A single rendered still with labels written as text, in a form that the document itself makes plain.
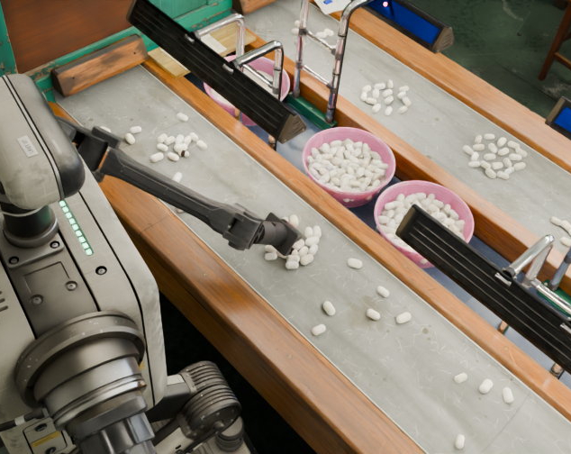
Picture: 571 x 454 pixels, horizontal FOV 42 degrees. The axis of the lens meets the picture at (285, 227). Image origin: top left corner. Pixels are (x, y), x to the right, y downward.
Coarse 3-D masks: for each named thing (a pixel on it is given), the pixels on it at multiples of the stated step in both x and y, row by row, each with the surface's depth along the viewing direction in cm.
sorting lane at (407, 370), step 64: (128, 128) 216; (192, 128) 218; (256, 192) 203; (256, 256) 189; (320, 256) 190; (320, 320) 177; (384, 320) 179; (384, 384) 167; (448, 384) 169; (512, 384) 170; (448, 448) 159; (512, 448) 160
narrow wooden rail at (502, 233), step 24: (288, 72) 234; (312, 96) 231; (336, 120) 228; (360, 120) 222; (408, 144) 216; (408, 168) 214; (432, 168) 210; (432, 192) 211; (456, 192) 205; (480, 216) 201; (504, 216) 200; (480, 240) 206; (504, 240) 199; (528, 240) 195; (552, 264) 191
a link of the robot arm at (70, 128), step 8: (64, 120) 163; (64, 128) 160; (72, 128) 162; (80, 128) 164; (72, 136) 162; (80, 136) 167; (88, 136) 163; (80, 144) 165; (88, 144) 163; (96, 144) 163; (104, 144) 164; (80, 152) 164; (88, 152) 163; (96, 152) 164; (104, 152) 166; (88, 160) 164; (96, 160) 165; (88, 168) 165; (96, 168) 166
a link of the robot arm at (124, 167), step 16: (96, 128) 164; (112, 144) 164; (112, 160) 164; (128, 160) 164; (96, 176) 165; (112, 176) 165; (128, 176) 164; (144, 176) 165; (160, 176) 166; (160, 192) 165; (176, 192) 165; (192, 192) 167; (192, 208) 166; (208, 208) 166; (224, 208) 166; (208, 224) 167; (224, 224) 167; (240, 224) 167; (256, 224) 167; (240, 240) 167
